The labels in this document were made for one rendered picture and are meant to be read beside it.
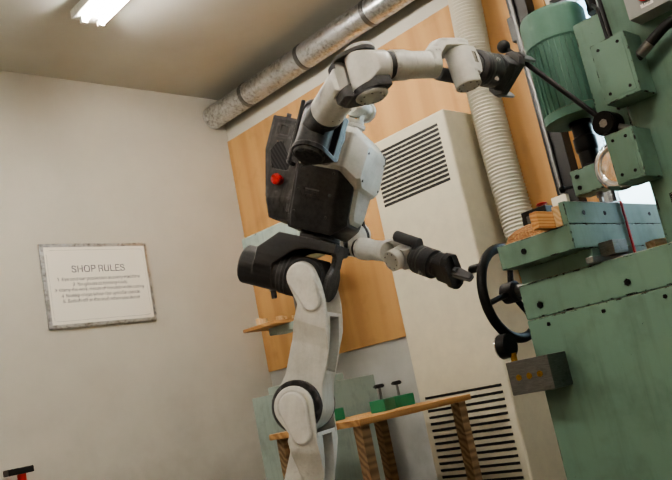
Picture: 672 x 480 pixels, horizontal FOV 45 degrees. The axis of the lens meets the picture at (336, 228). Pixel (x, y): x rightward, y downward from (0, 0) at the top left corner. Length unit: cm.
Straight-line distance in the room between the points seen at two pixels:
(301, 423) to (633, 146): 108
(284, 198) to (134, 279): 256
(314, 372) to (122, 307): 254
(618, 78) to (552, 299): 54
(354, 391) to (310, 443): 201
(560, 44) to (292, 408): 119
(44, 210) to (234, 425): 165
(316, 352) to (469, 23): 213
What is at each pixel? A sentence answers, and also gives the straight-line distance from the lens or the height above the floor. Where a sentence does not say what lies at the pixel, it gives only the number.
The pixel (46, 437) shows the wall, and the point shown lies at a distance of 436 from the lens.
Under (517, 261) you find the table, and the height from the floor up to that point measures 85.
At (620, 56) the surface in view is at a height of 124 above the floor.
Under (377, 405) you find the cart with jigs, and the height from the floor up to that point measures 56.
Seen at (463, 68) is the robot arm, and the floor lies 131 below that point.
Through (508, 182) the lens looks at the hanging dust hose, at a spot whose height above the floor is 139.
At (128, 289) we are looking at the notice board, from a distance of 467.
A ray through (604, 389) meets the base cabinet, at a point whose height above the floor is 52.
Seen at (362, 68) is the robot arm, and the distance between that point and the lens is 186.
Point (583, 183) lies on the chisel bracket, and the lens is 218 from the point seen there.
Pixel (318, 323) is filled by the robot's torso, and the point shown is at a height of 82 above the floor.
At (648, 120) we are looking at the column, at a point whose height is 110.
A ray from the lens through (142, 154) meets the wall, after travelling 502.
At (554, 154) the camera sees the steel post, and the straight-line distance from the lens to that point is 365.
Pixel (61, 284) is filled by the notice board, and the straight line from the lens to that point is 450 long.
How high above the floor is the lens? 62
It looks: 12 degrees up
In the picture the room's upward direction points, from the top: 12 degrees counter-clockwise
